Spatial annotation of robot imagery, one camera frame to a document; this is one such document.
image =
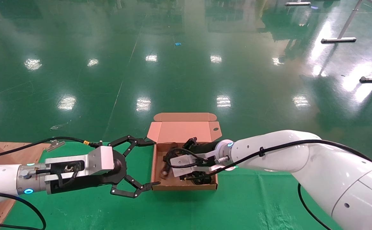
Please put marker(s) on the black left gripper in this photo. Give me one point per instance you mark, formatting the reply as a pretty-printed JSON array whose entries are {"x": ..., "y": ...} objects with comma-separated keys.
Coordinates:
[{"x": 119, "y": 166}]

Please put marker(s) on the green table cloth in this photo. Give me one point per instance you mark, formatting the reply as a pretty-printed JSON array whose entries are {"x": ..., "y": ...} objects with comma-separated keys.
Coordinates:
[{"x": 205, "y": 210}]

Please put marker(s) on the silver metal spring clip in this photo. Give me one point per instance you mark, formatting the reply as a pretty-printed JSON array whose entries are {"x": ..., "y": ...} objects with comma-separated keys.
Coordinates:
[{"x": 55, "y": 146}]

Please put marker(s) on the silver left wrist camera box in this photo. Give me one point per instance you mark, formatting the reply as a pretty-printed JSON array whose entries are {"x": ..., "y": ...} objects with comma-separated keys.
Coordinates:
[{"x": 100, "y": 159}]

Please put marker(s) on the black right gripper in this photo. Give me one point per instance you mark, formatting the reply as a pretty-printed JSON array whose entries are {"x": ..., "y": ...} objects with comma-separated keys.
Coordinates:
[{"x": 206, "y": 147}]

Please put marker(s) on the white table leg frame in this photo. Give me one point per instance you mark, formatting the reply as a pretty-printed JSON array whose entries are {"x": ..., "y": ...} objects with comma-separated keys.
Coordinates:
[{"x": 339, "y": 40}]

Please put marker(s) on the open brown cardboard box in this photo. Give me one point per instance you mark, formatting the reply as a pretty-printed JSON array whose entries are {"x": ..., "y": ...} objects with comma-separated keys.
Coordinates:
[{"x": 186, "y": 131}]

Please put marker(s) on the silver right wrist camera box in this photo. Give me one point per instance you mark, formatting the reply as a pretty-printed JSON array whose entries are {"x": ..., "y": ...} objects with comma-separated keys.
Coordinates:
[{"x": 179, "y": 171}]

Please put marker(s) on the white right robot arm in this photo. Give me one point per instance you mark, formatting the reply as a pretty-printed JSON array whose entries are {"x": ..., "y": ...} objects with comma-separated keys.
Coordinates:
[{"x": 332, "y": 179}]

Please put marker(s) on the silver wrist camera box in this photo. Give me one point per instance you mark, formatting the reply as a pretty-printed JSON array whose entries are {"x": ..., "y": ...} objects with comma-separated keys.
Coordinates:
[
  {"x": 100, "y": 159},
  {"x": 179, "y": 171}
]

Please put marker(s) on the white table foot bar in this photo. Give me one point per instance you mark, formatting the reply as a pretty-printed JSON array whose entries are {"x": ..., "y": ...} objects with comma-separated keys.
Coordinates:
[{"x": 297, "y": 3}]

